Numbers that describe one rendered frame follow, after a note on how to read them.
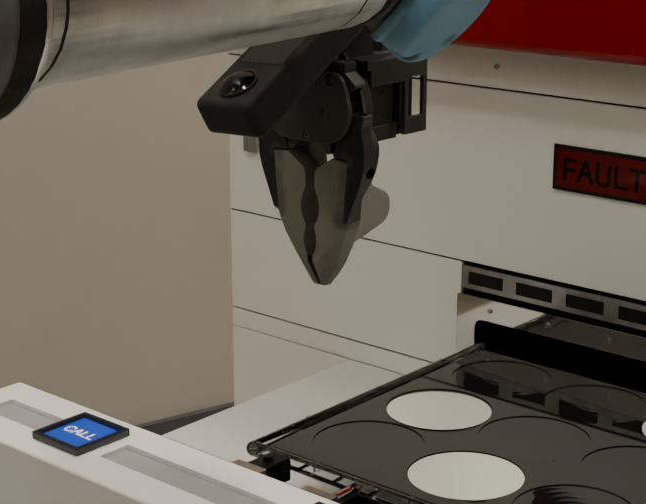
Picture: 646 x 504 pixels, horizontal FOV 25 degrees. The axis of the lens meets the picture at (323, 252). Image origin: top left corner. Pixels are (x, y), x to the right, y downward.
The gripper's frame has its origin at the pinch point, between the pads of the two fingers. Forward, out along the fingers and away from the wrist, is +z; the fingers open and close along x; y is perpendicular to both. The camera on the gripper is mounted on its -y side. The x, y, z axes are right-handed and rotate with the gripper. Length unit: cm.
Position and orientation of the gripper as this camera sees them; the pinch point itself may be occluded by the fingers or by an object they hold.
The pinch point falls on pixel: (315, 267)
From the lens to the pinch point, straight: 95.9
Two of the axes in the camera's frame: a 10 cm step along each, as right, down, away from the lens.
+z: 0.0, 9.6, 2.7
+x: -7.5, -1.8, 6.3
